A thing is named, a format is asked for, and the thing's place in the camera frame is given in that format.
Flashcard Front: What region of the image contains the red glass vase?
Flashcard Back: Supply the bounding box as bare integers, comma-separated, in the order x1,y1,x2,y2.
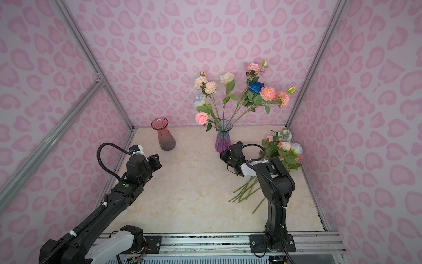
151,117,176,151

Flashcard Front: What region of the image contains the purple blue glass vase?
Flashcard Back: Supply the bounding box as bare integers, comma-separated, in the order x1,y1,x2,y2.
215,119,233,153

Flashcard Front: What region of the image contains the pink rose flower stem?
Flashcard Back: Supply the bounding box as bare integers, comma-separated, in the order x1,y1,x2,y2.
195,112,216,132

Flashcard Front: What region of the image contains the white blue rose stem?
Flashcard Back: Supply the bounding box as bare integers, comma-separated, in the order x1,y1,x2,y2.
193,94,216,121

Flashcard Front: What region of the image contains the peach carnation flower stem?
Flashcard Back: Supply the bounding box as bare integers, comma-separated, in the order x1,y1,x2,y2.
194,71,221,122

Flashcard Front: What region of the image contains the coral pink rose stem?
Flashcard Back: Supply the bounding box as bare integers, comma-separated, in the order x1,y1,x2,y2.
229,86,296,124

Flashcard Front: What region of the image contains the dark blue rose stem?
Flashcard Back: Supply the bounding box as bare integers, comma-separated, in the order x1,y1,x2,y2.
239,81,264,114

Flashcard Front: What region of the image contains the cream rose flower stem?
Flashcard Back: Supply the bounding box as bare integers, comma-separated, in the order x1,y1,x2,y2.
220,72,240,121

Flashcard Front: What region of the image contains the pink carnation flower stem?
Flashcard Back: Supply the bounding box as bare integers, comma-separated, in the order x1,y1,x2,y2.
231,59,269,124

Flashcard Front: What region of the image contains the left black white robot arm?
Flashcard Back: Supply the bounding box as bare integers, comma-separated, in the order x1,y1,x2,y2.
39,154,162,264

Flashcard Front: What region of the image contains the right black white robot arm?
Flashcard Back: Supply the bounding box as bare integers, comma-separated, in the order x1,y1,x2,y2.
220,141,296,257

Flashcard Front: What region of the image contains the pile of artificial flowers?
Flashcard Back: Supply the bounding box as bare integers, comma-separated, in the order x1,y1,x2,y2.
228,128,304,215

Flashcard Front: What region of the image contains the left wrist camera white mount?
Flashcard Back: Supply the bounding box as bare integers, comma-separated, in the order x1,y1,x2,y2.
129,145,147,157

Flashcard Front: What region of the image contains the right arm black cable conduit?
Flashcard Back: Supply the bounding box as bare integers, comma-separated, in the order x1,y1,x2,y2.
240,143,296,264

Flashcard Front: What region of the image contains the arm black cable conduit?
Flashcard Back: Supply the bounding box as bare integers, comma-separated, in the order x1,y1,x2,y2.
96,142,133,182
240,143,296,264

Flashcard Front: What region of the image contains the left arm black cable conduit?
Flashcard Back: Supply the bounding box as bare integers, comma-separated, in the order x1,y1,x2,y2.
96,142,133,182

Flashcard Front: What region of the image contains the left aluminium frame profile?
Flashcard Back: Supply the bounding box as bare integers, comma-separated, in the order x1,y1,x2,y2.
1,1,136,212

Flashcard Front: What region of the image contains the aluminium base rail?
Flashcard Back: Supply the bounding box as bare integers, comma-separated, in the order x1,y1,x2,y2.
60,230,350,264

